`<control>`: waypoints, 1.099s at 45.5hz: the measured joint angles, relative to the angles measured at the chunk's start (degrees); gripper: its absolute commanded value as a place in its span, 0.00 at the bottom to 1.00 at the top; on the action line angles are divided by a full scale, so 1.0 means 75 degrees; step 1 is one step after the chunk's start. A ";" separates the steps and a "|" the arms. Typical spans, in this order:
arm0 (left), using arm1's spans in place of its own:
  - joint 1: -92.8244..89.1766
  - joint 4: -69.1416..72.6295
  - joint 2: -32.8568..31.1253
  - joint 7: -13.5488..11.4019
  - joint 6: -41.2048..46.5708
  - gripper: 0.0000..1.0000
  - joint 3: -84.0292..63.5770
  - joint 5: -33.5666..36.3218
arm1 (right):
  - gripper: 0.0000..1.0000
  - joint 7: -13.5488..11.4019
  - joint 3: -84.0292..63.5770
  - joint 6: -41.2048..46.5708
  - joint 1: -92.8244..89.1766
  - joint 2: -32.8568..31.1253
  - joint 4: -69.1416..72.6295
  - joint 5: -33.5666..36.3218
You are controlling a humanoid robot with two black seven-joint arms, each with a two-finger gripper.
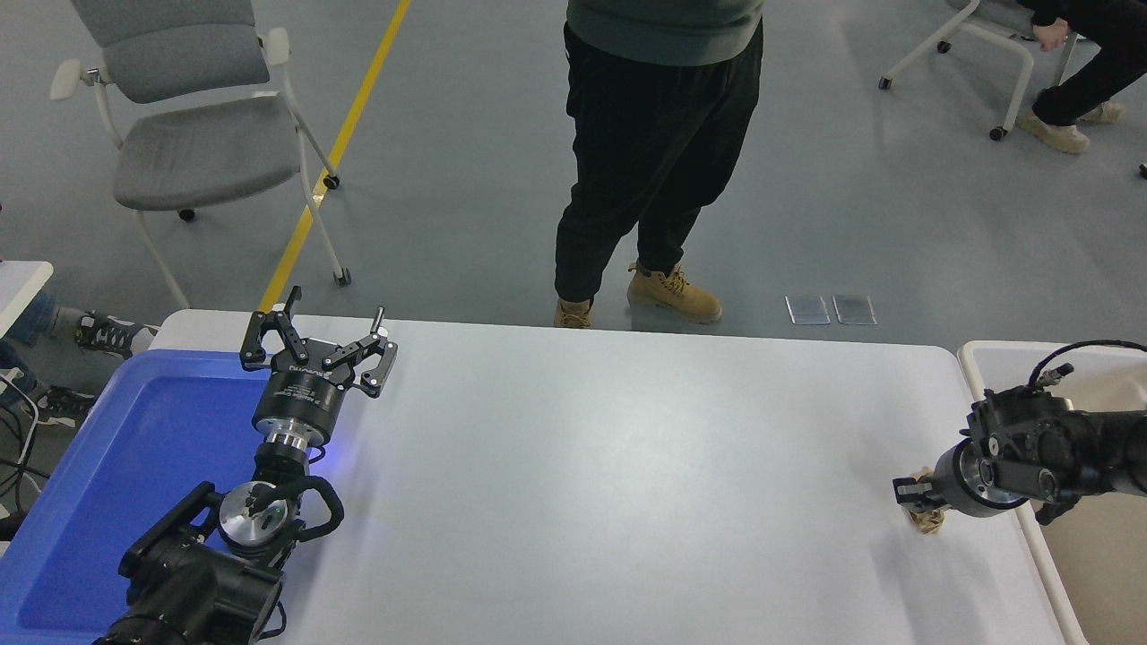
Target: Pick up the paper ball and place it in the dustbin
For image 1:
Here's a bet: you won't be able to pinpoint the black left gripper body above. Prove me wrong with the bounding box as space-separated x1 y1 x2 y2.
252 353 348 443

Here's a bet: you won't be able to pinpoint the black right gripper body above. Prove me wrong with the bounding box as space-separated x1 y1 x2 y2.
927 446 974 519

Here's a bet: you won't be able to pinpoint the tan paper ball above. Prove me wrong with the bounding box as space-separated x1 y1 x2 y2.
903 465 947 537

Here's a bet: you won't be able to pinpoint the person's feet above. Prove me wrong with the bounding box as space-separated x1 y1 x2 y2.
0 291 160 429

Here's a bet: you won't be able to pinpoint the large pale bin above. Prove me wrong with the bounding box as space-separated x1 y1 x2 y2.
957 340 1147 645

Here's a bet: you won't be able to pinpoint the blue plastic tray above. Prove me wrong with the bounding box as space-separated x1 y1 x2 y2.
0 349 280 645

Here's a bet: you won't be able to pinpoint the grey padded chair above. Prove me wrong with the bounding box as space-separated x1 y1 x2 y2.
49 0 352 310

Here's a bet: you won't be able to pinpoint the small white table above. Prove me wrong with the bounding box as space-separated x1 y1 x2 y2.
0 260 55 340

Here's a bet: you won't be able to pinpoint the standing person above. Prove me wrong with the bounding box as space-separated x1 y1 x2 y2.
553 0 765 330

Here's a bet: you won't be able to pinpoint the seated person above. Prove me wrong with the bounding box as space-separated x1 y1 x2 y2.
1017 0 1147 155

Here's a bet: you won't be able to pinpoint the white framed chair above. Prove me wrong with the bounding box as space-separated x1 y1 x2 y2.
878 0 1081 142

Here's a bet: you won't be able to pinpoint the white cable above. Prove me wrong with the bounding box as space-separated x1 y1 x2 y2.
0 367 40 520

